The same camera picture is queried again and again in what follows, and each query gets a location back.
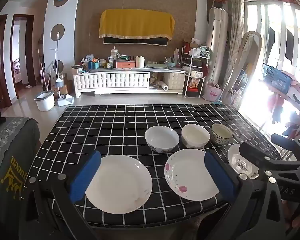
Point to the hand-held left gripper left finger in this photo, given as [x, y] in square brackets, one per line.
[86, 177]

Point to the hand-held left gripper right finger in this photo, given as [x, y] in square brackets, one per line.
[220, 177]

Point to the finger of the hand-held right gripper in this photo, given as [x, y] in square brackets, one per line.
[255, 156]
[290, 145]

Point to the small white plate printed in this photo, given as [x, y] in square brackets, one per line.
[235, 161]

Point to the white plate pink flowers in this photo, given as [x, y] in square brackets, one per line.
[187, 175]

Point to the plain white plate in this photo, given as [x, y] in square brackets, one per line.
[120, 182]

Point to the bowl with black flower pattern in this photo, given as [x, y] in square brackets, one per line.
[221, 133]

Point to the cream white bowl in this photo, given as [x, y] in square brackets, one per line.
[195, 135]

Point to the white bowl floral base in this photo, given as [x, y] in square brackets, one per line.
[161, 137]

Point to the person's right hand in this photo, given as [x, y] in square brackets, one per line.
[297, 217]

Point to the black white grid tablecloth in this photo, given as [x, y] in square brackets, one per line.
[102, 130]

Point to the blue plastic basket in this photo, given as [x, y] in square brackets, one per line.
[276, 78]

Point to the pink bag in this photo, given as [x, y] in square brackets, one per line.
[212, 93]

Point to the grey printed chair cover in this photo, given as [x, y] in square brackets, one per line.
[10, 160]

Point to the white dustpan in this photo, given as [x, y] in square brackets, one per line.
[65, 101]

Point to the white mop bucket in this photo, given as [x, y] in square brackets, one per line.
[45, 101]

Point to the standing oval mirror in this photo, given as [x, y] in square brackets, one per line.
[250, 55]

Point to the small broom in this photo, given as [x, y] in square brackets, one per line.
[59, 82]

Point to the white tufted television cabinet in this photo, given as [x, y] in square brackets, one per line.
[110, 80]

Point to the white paper roll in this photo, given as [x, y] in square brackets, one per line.
[163, 86]

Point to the tower air conditioner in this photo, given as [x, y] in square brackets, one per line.
[217, 42]

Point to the pink storage box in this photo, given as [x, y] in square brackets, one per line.
[125, 64]

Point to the white mop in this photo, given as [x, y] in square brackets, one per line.
[57, 55]

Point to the beige patterned curtain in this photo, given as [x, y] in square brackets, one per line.
[236, 30]

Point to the yellow television cover cloth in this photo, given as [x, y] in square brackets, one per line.
[137, 23]

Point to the brown round wall disc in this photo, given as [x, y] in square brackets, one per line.
[60, 66]
[57, 31]

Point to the red wooden doorway frame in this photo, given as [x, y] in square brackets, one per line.
[13, 50]

